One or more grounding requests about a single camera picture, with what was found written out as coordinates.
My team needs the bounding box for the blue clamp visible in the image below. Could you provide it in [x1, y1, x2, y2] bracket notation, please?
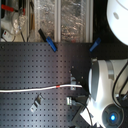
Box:
[89, 38, 101, 52]
[38, 29, 57, 52]

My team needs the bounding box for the middle grey cable clip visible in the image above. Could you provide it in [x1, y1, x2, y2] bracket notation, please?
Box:
[70, 77, 77, 91]

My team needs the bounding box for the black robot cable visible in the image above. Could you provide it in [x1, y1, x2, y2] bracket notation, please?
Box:
[111, 61, 128, 107]

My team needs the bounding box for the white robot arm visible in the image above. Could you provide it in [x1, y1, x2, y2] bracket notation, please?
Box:
[67, 59, 128, 128]

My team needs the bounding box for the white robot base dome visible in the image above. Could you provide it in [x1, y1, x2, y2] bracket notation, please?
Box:
[107, 0, 128, 46]

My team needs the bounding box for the grey cable clip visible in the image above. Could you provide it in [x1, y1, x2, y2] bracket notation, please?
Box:
[30, 95, 44, 113]
[66, 97, 78, 106]
[70, 77, 77, 91]

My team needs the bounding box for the right grey cable clip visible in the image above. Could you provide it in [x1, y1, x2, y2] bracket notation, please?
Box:
[66, 97, 78, 106]

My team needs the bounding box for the right blue clamp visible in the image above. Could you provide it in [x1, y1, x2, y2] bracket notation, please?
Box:
[89, 38, 101, 52]

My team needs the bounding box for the black perforated breadboard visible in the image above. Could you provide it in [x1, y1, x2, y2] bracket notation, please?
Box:
[0, 43, 128, 128]

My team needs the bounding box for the white cable with red mark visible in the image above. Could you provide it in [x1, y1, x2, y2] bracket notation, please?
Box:
[0, 84, 83, 93]

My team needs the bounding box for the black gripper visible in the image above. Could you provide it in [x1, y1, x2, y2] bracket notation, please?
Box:
[70, 67, 95, 128]

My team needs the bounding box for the left grey cable clip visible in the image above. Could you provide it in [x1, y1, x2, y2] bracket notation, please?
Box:
[30, 95, 44, 113]

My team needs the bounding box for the left blue clamp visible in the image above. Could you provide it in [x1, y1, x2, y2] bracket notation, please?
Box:
[38, 29, 57, 52]

